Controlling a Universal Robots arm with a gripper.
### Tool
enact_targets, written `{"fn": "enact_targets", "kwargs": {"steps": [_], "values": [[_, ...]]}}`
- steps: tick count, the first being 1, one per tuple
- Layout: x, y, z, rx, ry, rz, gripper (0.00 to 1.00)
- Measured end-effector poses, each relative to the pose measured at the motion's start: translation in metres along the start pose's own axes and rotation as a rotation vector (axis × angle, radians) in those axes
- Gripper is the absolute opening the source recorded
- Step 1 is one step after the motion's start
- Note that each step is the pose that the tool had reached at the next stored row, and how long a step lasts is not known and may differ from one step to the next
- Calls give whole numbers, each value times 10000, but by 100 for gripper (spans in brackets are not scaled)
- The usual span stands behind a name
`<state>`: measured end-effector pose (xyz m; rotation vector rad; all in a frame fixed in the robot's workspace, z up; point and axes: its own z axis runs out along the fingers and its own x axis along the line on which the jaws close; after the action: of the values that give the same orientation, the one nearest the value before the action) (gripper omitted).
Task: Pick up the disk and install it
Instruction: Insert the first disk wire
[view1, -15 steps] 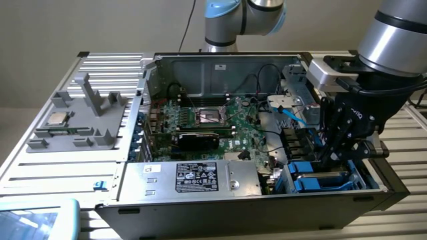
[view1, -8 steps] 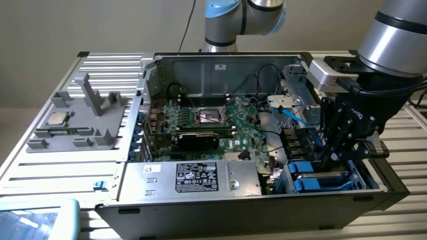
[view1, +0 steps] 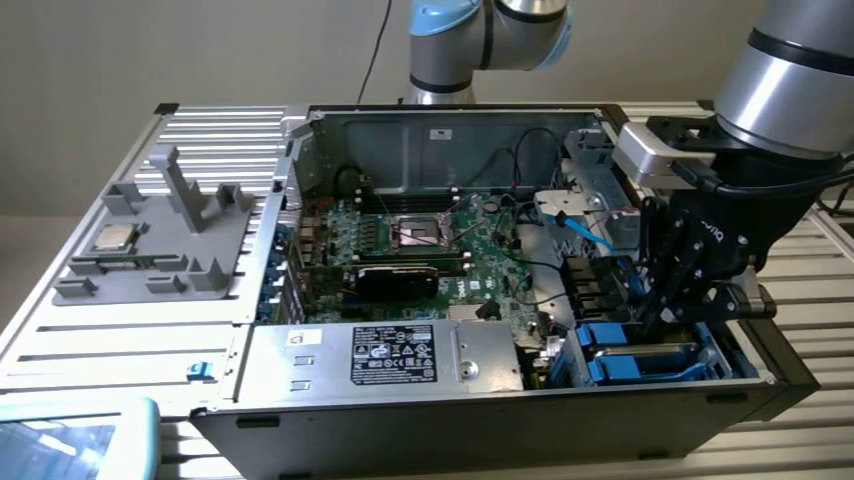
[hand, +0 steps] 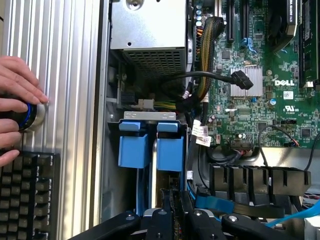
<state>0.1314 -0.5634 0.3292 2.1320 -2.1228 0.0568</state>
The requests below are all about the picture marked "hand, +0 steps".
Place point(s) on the person's bare hand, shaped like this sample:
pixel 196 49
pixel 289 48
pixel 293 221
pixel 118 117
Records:
pixel 15 80

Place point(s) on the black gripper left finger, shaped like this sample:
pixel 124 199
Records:
pixel 160 225

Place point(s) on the silver finned chipset heatsink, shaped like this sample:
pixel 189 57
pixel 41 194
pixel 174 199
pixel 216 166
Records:
pixel 246 81

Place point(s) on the black plastic finned shroud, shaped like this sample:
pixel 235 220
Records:
pixel 260 178

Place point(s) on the open grey PC case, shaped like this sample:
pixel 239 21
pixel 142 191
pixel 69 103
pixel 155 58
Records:
pixel 105 150

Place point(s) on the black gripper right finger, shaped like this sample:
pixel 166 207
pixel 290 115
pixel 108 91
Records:
pixel 200 225

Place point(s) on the blue plastic disk bracket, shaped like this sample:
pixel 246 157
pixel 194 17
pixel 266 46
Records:
pixel 170 152
pixel 132 150

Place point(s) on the silver power supply box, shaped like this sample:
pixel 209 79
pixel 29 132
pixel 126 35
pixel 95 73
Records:
pixel 147 27

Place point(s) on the green Dell motherboard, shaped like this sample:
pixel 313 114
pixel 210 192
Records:
pixel 275 107

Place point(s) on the RAM stick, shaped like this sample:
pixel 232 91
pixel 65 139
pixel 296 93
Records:
pixel 308 42

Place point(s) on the black expansion slot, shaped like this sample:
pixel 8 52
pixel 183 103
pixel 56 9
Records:
pixel 230 20

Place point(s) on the black disk bay frame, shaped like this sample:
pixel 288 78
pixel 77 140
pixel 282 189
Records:
pixel 186 150

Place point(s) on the black keyboard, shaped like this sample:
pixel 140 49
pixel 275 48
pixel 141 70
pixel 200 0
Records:
pixel 25 197

